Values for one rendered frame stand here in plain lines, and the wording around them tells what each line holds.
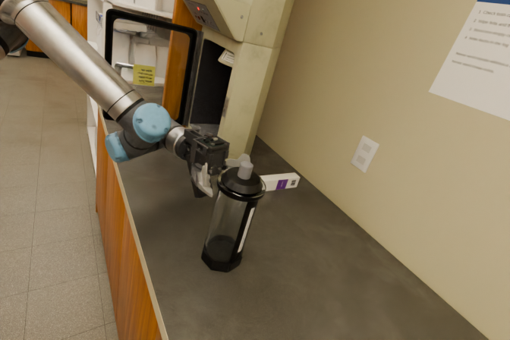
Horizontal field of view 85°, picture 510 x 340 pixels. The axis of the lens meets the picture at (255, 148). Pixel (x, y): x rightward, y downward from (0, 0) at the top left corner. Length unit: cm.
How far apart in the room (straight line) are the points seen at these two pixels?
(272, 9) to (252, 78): 21
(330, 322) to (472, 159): 54
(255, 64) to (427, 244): 75
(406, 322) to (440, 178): 39
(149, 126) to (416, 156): 75
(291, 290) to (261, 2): 76
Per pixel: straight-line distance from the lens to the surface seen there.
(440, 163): 94
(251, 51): 90
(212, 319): 65
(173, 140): 73
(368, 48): 109
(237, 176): 59
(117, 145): 73
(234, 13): 85
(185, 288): 68
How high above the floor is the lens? 148
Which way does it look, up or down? 24 degrees down
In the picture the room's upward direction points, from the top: 16 degrees clockwise
